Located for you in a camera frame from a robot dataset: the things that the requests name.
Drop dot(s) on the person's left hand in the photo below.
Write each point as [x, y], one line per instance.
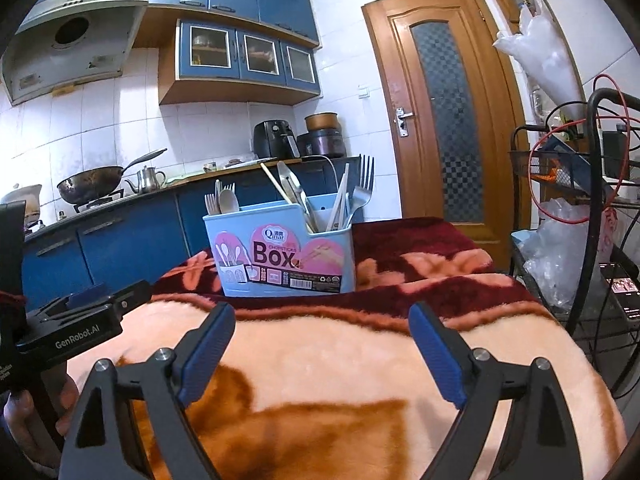
[20, 420]

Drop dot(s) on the large metal fork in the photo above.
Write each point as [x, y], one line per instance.
[362, 197]

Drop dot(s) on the metal knife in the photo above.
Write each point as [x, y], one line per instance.
[295, 190]

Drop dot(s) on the black power adapter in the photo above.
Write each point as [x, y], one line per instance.
[615, 155]

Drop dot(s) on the blue kitchen base cabinets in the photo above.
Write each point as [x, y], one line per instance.
[130, 250]

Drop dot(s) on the black metal rack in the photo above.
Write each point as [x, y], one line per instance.
[593, 170]

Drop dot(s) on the wooden door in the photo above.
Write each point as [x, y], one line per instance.
[412, 175]

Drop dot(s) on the gas stove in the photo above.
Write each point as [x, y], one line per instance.
[95, 205]

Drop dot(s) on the dark rice cooker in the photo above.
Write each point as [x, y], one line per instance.
[325, 144]

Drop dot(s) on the white light switch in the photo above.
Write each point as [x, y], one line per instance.
[364, 93]

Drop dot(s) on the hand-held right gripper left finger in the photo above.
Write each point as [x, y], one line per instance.
[207, 355]

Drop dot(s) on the white ceramic pot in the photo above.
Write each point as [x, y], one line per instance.
[25, 200]

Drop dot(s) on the blue cardboard box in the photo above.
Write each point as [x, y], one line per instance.
[575, 160]

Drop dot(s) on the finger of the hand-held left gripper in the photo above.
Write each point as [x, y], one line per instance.
[132, 297]
[90, 294]

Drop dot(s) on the metal kettle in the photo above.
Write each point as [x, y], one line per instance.
[147, 180]

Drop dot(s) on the floral printed blanket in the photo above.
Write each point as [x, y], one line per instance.
[325, 360]

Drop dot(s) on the brown pot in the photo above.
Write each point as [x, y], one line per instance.
[322, 122]

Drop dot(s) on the light blue utensil box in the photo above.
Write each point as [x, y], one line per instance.
[240, 220]

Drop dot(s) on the hanging clear plastic bag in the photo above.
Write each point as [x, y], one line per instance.
[545, 55]

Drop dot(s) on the glass-door wall cabinet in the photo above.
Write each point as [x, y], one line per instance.
[237, 50]

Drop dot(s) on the light blue plastic container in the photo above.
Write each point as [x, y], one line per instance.
[522, 240]

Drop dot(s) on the crumpled clear plastic bags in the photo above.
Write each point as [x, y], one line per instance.
[555, 255]

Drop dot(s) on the black air fryer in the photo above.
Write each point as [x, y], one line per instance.
[270, 140]

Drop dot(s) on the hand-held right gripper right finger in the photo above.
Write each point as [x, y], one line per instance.
[437, 355]

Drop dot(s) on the grey range hood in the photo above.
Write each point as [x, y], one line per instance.
[75, 60]

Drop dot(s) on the black wok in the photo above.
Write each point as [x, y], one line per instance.
[90, 182]

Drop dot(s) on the white chopstick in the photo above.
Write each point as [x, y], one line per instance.
[344, 185]

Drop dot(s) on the black smartphone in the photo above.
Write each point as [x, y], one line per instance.
[622, 290]

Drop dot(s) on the red-print plastic bag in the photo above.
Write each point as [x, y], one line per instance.
[610, 230]

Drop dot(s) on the beige spoon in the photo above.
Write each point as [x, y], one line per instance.
[230, 200]

